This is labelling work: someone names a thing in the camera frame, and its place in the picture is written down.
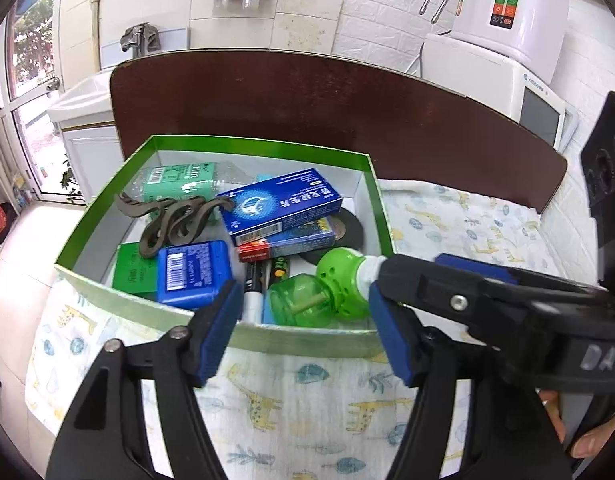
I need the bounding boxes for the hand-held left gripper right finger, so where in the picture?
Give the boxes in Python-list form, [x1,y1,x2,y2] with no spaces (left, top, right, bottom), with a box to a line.
[367,282,573,480]

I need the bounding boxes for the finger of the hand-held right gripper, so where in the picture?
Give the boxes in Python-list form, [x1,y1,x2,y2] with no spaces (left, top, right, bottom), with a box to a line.
[435,253,611,297]
[377,254,538,353]

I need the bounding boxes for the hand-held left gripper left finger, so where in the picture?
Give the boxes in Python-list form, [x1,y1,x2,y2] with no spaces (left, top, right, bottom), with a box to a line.
[46,279,244,480]

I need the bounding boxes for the black marker with white cap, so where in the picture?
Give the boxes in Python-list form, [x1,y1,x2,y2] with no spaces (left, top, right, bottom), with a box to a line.
[244,259,268,325]

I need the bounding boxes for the blue plastic pack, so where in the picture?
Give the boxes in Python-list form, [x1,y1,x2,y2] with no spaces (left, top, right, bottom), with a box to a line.
[156,240,236,310]

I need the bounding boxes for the green cardboard box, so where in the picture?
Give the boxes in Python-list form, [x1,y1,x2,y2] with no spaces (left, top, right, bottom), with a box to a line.
[54,134,398,361]

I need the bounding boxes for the green mosquito repellent bottle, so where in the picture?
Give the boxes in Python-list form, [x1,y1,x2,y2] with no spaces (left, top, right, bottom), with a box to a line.
[265,249,388,328]

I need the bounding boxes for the black tube with yellow print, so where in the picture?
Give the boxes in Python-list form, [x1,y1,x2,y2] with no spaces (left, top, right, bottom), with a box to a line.
[268,255,292,286]

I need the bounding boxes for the small green carton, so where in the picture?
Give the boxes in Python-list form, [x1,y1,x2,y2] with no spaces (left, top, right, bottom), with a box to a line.
[112,242,161,295]

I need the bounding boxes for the black tape roll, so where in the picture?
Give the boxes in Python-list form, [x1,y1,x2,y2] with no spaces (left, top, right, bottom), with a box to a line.
[300,208,365,267]

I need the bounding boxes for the red and blue carton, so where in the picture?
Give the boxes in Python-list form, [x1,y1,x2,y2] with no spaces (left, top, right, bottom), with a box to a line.
[236,216,338,263]

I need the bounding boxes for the blue medicine carton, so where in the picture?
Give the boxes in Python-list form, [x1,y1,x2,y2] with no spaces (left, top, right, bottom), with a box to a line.
[216,167,344,247]

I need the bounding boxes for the green label plastic bottle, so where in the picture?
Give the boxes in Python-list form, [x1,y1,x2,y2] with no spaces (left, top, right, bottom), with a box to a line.
[124,161,273,211]

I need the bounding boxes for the person's right hand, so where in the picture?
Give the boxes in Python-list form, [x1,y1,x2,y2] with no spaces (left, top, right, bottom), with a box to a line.
[537,390,615,461]

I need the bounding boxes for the giraffe printed blanket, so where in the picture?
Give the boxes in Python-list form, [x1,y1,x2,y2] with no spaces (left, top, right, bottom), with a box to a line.
[25,180,563,480]

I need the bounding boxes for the white water dispenser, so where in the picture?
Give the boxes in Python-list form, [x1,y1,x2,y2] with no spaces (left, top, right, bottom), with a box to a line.
[417,35,581,153]

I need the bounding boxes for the green potted plant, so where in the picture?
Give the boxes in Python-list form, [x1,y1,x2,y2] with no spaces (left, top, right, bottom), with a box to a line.
[60,157,88,203]

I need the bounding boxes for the white sink cabinet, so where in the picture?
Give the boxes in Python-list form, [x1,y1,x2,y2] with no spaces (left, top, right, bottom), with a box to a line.
[48,67,126,196]

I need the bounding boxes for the brown wooden headboard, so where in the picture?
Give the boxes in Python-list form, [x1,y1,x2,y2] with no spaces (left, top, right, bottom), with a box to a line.
[109,49,568,213]

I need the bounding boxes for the white water purifier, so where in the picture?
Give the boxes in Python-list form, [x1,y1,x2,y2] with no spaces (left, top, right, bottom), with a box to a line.
[452,0,571,86]

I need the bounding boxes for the chrome faucet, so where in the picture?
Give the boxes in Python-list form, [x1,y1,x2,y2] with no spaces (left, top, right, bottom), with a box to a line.
[119,22,163,53]

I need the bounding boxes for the window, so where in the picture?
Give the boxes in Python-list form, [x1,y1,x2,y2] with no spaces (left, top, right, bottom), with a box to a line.
[5,0,76,196]

